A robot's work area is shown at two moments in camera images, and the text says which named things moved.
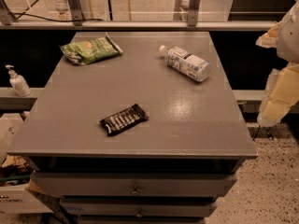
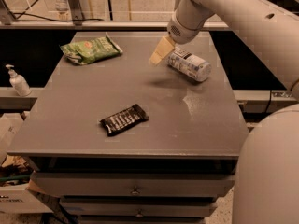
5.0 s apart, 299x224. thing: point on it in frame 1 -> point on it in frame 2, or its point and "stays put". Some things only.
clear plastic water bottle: [187, 63] stays put
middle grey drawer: [142, 206] stays put
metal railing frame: [73, 17] stays put
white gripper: [290, 37] -> [181, 34]
